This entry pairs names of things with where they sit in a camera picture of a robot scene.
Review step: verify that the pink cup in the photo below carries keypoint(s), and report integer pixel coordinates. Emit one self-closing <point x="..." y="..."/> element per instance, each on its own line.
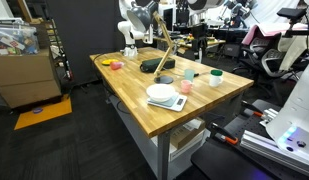
<point x="186" y="86"/>

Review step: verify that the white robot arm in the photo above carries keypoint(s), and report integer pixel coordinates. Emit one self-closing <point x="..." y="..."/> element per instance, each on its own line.
<point x="130" y="31"/>

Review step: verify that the white bowl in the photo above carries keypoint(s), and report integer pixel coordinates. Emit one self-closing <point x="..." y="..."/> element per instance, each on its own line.
<point x="160" y="92"/>

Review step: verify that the teal plastic cup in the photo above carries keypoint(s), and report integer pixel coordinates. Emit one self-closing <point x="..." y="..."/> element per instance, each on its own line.
<point x="189" y="75"/>

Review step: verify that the dark green zip case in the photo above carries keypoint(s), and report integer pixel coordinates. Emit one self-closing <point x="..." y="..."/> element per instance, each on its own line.
<point x="154" y="64"/>

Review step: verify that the white kitchen scale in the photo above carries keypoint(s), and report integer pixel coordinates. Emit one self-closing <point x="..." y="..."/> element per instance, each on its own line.
<point x="179" y="102"/>

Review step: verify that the cardboard box under table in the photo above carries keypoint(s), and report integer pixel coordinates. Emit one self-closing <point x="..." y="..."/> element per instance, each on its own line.
<point x="184" y="135"/>

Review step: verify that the white mug green interior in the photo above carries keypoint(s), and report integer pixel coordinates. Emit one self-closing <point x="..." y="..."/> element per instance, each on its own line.
<point x="214" y="80"/>

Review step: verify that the black orange bar clamp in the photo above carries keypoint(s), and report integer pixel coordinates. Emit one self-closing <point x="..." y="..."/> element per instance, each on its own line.
<point x="224" y="134"/>
<point x="251" y="108"/>

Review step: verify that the black perforated breadboard plate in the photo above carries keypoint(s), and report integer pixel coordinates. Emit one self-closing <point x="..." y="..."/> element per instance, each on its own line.
<point x="227" y="163"/>

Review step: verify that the cluttered storage shelf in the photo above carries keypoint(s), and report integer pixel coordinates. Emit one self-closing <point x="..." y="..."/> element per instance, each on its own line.
<point x="55" y="50"/>

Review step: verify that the pink cloth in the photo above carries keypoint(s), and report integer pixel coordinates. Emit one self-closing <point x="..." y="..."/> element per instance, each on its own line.
<point x="250" y="35"/>

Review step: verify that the orange floor mat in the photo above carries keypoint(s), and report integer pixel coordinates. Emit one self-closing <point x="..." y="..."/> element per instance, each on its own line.
<point x="44" y="115"/>

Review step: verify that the black office chair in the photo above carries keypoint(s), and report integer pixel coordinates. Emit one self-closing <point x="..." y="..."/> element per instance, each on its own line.
<point x="260" y="45"/>

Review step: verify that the small blue disc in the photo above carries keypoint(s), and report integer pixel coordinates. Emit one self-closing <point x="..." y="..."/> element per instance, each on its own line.
<point x="37" y="110"/>

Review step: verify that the large brown cardboard box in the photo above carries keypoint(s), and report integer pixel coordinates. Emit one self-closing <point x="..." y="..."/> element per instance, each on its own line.
<point x="24" y="80"/>

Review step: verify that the white device with blue light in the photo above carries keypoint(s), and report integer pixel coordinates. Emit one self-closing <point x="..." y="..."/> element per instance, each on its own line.
<point x="297" y="113"/>

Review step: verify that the white office chair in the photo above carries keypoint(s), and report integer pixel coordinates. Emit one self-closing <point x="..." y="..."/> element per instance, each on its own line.
<point x="294" y="50"/>

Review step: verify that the clear plastic storage bin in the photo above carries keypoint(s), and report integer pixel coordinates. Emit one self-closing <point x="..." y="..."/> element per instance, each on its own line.
<point x="14" y="40"/>

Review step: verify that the grey metal table frame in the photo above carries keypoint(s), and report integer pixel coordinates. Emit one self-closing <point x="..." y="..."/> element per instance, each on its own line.
<point x="163" y="153"/>

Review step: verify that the small aluminium bracket pieces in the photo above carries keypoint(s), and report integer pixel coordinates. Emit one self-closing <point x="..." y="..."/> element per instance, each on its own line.
<point x="270" y="116"/>

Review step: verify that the aluminium extrusion rail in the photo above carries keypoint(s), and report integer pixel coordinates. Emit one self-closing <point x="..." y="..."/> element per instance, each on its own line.
<point x="270" y="148"/>

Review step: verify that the black camera on stand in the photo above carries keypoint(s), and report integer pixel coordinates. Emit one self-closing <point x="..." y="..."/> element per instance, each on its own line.
<point x="290" y="12"/>

